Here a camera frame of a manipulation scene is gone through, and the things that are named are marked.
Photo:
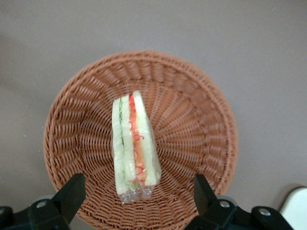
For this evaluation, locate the plastic-wrapped triangle sandwich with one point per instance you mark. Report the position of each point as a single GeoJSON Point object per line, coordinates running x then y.
{"type": "Point", "coordinates": [144, 143]}

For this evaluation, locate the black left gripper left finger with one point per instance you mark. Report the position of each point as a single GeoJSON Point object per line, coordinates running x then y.
{"type": "Point", "coordinates": [69, 191]}

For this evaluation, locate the beige plastic tray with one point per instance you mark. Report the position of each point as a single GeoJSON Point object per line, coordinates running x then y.
{"type": "Point", "coordinates": [297, 208]}

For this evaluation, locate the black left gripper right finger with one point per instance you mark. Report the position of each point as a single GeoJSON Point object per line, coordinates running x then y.
{"type": "Point", "coordinates": [204, 194]}

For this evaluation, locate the round brown wicker basket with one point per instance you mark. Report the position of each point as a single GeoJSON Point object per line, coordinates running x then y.
{"type": "Point", "coordinates": [192, 119]}

